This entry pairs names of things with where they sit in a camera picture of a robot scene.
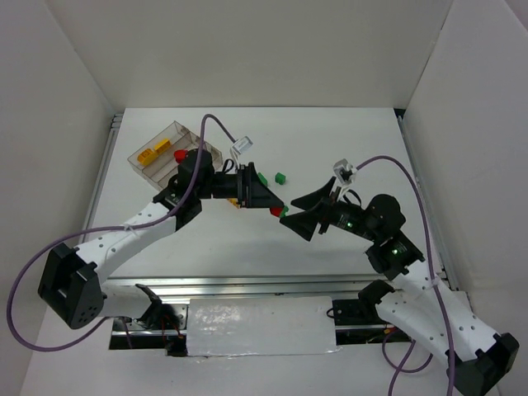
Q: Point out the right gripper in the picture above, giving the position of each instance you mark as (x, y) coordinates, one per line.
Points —
(326, 214)

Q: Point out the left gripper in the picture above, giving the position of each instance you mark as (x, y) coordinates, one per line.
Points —
(249, 186)

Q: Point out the green lego plate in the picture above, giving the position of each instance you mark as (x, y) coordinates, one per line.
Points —
(284, 211)

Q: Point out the red rectangular lego brick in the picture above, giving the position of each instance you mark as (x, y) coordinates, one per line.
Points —
(276, 211)

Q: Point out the red rounded lego brick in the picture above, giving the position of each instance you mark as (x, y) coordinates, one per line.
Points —
(179, 155)

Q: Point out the yellow rectangular lego brick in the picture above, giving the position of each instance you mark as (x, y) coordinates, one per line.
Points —
(162, 146)

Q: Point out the yellow rounded lego brick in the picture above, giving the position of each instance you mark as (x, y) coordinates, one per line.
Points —
(146, 157)

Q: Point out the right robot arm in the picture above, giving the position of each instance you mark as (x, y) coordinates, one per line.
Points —
(421, 305)

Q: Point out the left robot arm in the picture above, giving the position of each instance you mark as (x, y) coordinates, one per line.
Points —
(74, 281)

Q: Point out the green half-round lego brick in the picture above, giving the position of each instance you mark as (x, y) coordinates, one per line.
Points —
(263, 179)

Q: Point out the small green lego brick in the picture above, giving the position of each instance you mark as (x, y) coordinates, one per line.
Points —
(280, 178)

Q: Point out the clear compartment organizer tray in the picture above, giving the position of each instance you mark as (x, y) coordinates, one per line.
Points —
(164, 168)

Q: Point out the white cover panel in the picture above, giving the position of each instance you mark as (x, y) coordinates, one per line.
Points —
(271, 326)

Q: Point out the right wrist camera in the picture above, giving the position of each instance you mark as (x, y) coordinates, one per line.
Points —
(345, 173)

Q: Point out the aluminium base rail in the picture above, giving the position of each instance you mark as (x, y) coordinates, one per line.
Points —
(186, 288)

